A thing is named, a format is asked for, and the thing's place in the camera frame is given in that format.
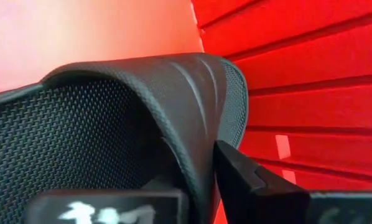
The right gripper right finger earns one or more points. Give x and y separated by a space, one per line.
267 202

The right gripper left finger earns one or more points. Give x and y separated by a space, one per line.
111 208

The black slide sandal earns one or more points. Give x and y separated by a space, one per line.
80 130

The red plastic bin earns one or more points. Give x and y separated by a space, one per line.
298 62

